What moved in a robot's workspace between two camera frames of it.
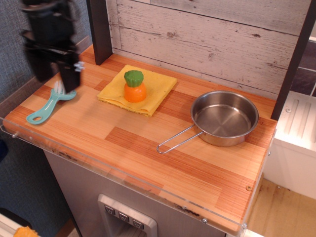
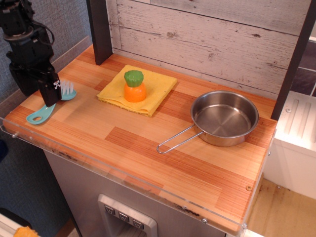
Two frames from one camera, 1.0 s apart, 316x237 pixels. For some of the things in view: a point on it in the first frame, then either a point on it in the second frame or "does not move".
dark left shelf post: [98, 13] does not move
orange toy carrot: [135, 90] does not move
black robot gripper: [50, 38] -> [32, 51]
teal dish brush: [58, 93] does not move
